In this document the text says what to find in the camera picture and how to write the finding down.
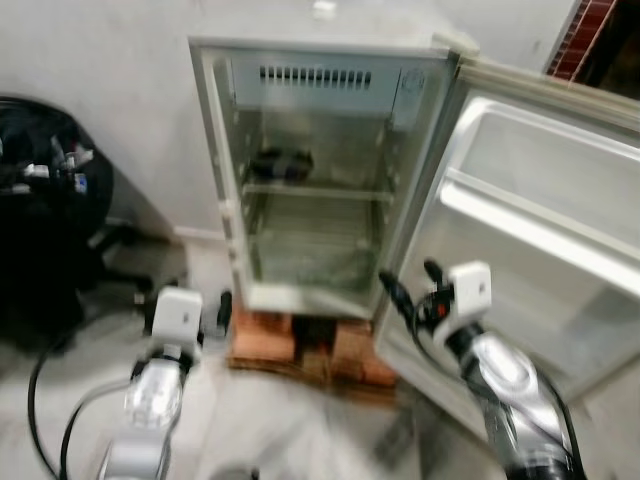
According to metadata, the dark item inside fridge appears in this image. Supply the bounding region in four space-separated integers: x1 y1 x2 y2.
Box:
249 147 315 184

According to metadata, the silver fridge door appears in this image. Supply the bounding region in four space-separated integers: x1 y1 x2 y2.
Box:
374 55 640 423

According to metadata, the black office chair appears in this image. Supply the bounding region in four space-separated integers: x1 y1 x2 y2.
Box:
0 95 153 353

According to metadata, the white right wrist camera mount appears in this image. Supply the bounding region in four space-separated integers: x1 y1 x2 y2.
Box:
444 261 494 322

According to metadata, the small clutter on office chair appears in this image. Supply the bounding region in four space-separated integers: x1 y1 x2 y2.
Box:
0 138 97 197

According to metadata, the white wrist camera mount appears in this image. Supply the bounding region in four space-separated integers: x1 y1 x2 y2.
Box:
151 286 205 347
444 261 494 322

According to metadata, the short black left arm cable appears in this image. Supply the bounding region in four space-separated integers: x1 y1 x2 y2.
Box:
58 378 136 480

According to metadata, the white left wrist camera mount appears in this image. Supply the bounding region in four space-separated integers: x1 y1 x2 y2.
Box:
151 286 205 347

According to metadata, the white door shelf rail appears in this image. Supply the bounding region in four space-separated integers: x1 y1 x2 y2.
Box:
438 168 640 298

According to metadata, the silver mini fridge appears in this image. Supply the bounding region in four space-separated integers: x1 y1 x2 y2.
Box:
188 33 640 423

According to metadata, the clear fridge shelf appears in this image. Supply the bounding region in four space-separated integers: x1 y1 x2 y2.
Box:
238 180 398 207

